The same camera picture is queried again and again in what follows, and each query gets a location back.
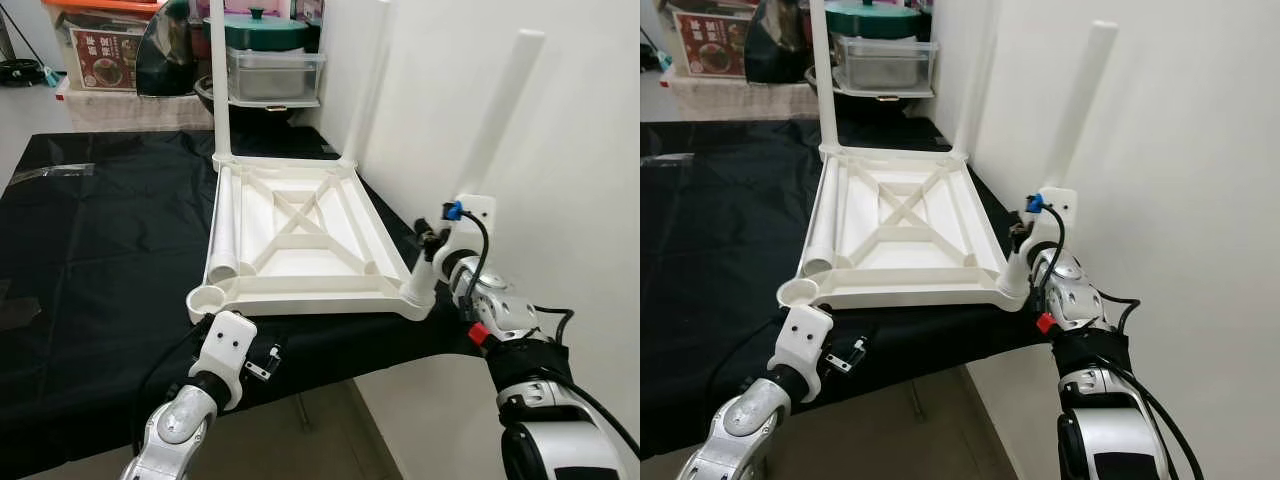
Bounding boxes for white plastic table top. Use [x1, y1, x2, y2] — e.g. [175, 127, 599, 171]
[776, 144, 1032, 314]
[186, 154, 439, 324]

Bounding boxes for black table cloth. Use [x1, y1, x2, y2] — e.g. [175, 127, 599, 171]
[640, 116, 1133, 463]
[0, 126, 493, 480]

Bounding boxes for clear plastic container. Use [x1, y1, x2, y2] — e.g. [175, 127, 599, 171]
[225, 45, 329, 107]
[832, 35, 940, 100]

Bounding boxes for green pot with lid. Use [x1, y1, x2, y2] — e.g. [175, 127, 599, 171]
[222, 7, 312, 52]
[825, 0, 924, 42]

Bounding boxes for black wok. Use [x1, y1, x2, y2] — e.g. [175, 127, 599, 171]
[194, 75, 301, 118]

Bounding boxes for beige patterned cloth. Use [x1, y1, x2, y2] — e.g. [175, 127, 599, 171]
[55, 90, 217, 134]
[660, 77, 827, 122]

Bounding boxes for black plastic bag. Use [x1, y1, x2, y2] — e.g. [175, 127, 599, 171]
[134, 0, 199, 99]
[744, 0, 814, 85]

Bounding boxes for red printed food box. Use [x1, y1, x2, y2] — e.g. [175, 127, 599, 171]
[68, 27, 147, 92]
[672, 9, 750, 80]

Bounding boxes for clear storage box orange lid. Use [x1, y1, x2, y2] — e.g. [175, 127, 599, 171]
[42, 0, 163, 93]

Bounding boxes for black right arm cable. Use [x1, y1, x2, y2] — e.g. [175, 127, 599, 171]
[1032, 198, 1206, 480]
[452, 206, 578, 348]

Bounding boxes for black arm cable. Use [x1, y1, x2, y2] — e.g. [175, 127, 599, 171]
[703, 308, 793, 423]
[1032, 198, 1206, 480]
[452, 206, 578, 348]
[133, 322, 208, 453]

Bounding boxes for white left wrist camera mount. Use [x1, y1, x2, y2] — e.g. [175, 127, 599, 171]
[190, 310, 260, 412]
[768, 303, 837, 405]

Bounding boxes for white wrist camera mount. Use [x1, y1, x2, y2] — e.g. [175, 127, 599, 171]
[768, 303, 837, 405]
[1021, 186, 1080, 257]
[438, 193, 499, 265]
[190, 310, 260, 412]

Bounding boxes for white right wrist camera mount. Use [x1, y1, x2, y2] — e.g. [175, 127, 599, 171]
[1021, 186, 1080, 257]
[438, 193, 499, 265]

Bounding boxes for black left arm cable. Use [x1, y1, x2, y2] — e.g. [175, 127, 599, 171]
[703, 308, 793, 423]
[133, 322, 208, 453]

